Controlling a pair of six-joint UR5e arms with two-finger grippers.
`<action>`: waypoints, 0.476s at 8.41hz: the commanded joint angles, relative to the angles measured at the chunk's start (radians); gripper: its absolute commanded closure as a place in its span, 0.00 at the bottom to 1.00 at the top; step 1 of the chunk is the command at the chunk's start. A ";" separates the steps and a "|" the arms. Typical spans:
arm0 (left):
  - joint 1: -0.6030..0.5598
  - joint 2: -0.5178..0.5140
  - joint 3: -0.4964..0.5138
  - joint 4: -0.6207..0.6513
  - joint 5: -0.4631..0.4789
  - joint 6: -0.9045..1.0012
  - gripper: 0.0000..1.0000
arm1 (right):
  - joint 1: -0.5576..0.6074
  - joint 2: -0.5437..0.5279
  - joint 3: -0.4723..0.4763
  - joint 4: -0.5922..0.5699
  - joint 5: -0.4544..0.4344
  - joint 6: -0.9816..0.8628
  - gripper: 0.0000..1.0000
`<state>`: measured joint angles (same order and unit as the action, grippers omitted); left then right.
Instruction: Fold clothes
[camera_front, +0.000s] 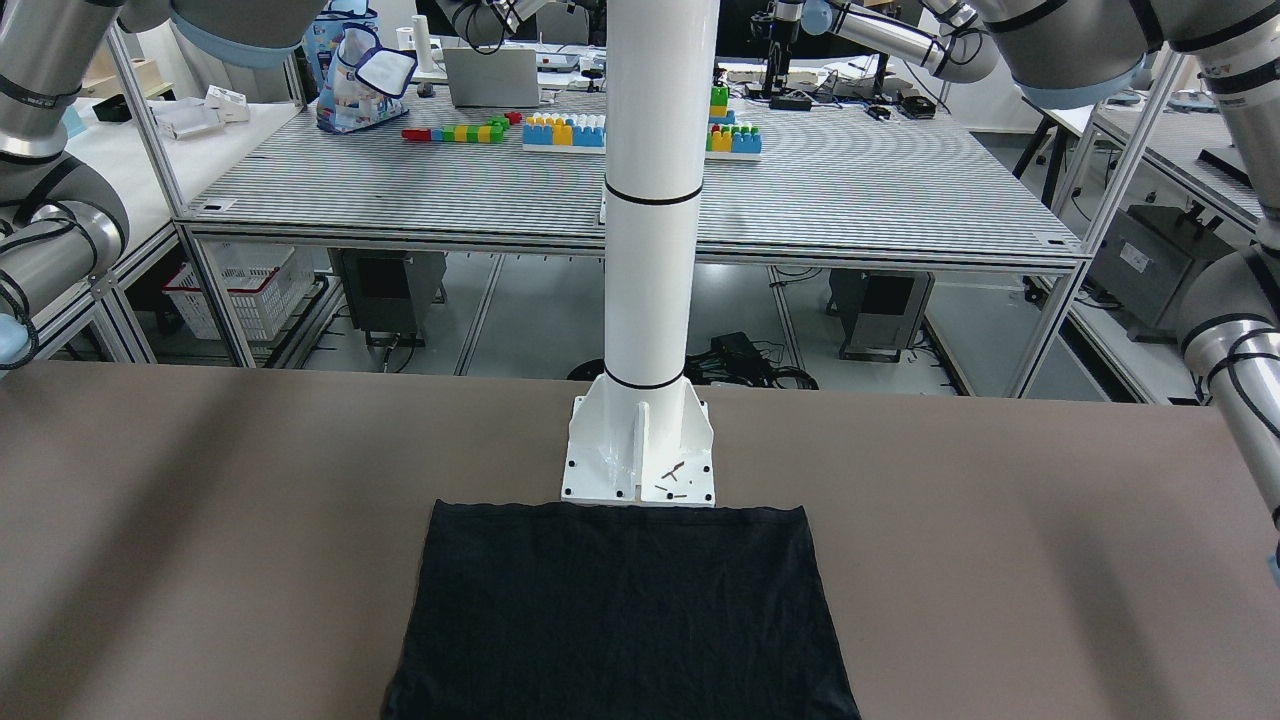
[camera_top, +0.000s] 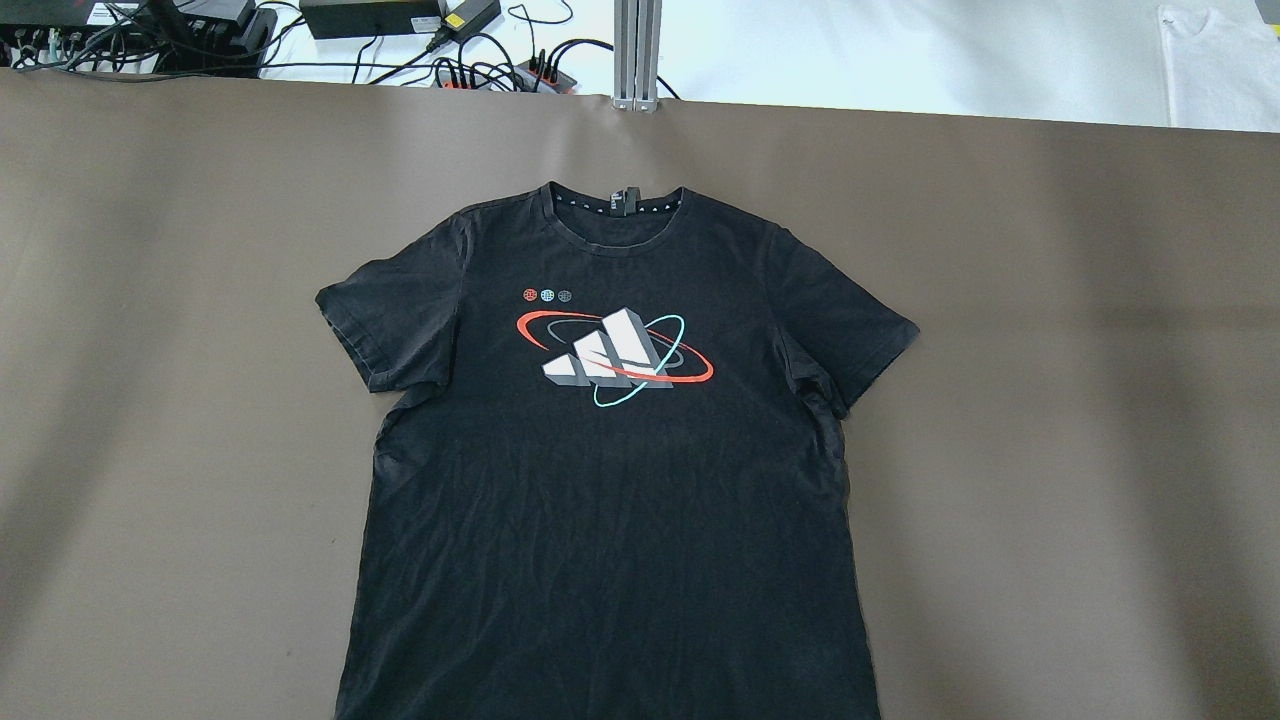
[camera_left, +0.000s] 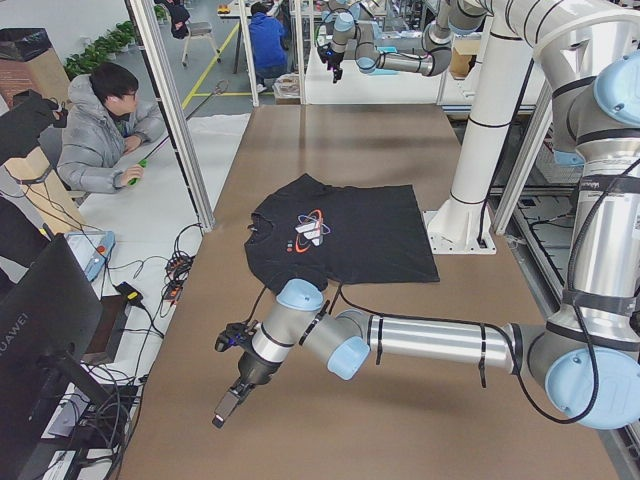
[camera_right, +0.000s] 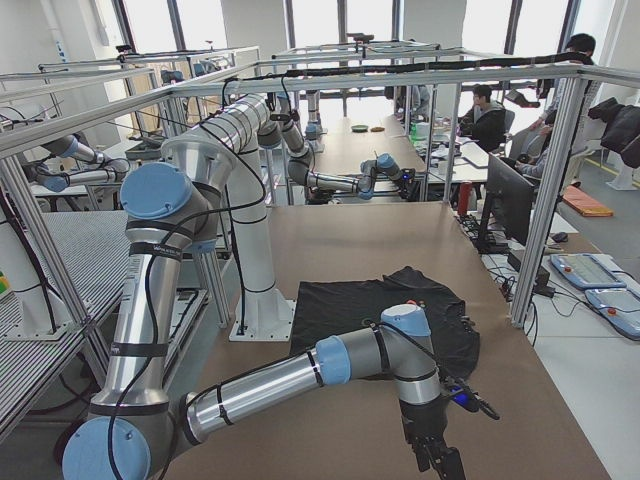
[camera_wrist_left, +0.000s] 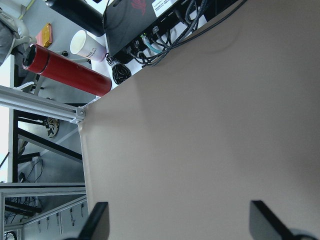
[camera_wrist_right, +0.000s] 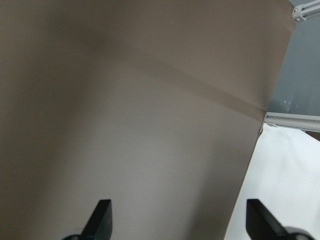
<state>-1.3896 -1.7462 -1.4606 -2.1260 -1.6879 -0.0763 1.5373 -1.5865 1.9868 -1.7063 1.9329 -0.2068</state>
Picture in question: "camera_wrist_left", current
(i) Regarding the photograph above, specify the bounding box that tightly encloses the black mini computer box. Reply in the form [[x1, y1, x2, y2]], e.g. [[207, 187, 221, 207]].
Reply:
[[103, 0, 241, 58]]

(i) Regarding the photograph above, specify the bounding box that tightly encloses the coiled black cable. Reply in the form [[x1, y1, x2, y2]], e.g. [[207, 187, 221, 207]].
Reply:
[[106, 53, 132, 85]]

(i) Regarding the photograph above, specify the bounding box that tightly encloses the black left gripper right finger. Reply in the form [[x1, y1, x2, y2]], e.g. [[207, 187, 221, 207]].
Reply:
[[249, 200, 320, 240]]

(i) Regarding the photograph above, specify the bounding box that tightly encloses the black cylinder bottle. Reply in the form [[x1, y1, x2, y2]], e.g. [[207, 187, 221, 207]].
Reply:
[[45, 0, 105, 37]]

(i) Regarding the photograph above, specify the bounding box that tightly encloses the yellow orange box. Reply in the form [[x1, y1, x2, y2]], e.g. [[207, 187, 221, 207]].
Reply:
[[41, 23, 53, 48]]

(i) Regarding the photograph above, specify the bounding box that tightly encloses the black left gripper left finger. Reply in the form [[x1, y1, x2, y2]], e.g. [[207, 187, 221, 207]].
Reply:
[[67, 202, 110, 240]]

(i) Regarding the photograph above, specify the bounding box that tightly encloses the aluminium frame post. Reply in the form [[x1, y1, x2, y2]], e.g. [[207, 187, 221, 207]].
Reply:
[[0, 86, 86, 124]]

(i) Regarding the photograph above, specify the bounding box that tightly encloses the white paper cup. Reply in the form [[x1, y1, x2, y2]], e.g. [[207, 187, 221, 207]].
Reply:
[[69, 30, 107, 62]]

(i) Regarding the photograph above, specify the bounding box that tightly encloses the red thermos bottle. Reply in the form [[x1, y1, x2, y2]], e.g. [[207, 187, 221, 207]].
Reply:
[[22, 43, 112, 97]]

